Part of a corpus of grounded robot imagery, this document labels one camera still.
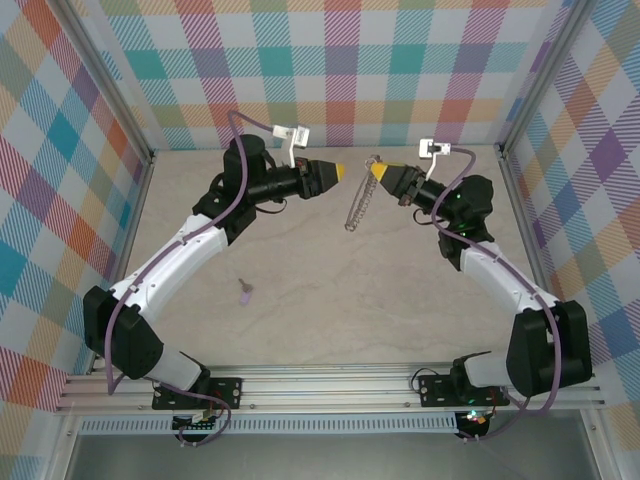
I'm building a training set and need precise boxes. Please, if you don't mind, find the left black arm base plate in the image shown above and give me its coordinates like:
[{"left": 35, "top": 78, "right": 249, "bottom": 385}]
[{"left": 152, "top": 377, "right": 244, "bottom": 411}]

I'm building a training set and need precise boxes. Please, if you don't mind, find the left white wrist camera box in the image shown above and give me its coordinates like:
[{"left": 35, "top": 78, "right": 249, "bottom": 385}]
[{"left": 272, "top": 124, "right": 311, "bottom": 169}]

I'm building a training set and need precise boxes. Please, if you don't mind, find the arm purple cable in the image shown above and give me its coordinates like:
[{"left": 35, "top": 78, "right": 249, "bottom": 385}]
[
  {"left": 106, "top": 110, "right": 276, "bottom": 449},
  {"left": 432, "top": 144, "right": 561, "bottom": 444}
]

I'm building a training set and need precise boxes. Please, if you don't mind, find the small circuit board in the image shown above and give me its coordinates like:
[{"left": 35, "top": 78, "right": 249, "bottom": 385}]
[
  {"left": 172, "top": 409, "right": 224, "bottom": 434},
  {"left": 457, "top": 408, "right": 494, "bottom": 436}
]

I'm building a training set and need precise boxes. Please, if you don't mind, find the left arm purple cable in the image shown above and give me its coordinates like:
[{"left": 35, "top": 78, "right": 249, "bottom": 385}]
[{"left": 106, "top": 110, "right": 276, "bottom": 449}]

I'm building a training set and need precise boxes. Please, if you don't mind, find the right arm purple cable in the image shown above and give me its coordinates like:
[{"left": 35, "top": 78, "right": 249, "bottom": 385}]
[{"left": 432, "top": 144, "right": 561, "bottom": 444}]

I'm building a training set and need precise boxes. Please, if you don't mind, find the aluminium side rail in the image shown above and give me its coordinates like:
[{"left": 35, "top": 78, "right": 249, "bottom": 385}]
[
  {"left": 87, "top": 149, "right": 157, "bottom": 376},
  {"left": 497, "top": 144, "right": 574, "bottom": 371}
]

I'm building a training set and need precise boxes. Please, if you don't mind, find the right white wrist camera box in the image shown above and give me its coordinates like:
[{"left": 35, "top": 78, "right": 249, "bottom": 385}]
[{"left": 418, "top": 138, "right": 454, "bottom": 181}]

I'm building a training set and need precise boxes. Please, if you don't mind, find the aluminium mounting rail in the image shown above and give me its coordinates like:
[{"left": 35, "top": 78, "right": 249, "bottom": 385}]
[{"left": 54, "top": 362, "right": 606, "bottom": 414}]

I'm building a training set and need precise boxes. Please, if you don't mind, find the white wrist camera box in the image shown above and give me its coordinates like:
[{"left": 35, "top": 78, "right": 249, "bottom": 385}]
[
  {"left": 418, "top": 138, "right": 454, "bottom": 181},
  {"left": 272, "top": 124, "right": 311, "bottom": 169}
]

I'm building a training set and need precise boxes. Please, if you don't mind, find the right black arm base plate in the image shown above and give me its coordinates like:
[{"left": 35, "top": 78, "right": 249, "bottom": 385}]
[{"left": 417, "top": 372, "right": 511, "bottom": 409}]

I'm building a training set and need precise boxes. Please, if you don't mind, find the white slotted cable duct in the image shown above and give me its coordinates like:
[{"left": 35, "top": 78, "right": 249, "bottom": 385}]
[{"left": 79, "top": 417, "right": 459, "bottom": 435}]

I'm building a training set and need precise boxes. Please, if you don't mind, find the aluminium frame post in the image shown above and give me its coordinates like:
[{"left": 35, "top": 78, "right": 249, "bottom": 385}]
[
  {"left": 494, "top": 0, "right": 596, "bottom": 156},
  {"left": 52, "top": 0, "right": 157, "bottom": 161}
]

